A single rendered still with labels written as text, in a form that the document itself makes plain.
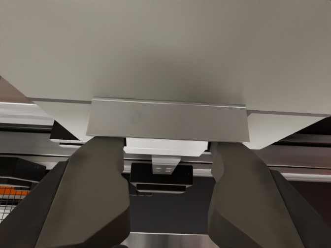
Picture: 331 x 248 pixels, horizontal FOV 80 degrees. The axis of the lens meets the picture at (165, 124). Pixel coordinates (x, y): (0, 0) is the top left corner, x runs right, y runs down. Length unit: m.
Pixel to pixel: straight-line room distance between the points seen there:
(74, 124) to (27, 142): 0.37
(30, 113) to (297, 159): 0.52
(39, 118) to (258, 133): 0.23
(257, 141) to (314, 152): 0.39
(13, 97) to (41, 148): 0.28
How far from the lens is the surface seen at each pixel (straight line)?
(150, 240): 0.21
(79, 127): 0.17
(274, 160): 0.52
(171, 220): 0.71
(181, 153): 0.22
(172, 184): 0.39
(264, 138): 0.18
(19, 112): 0.26
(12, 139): 0.55
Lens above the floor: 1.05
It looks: 21 degrees down
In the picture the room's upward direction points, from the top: 178 degrees counter-clockwise
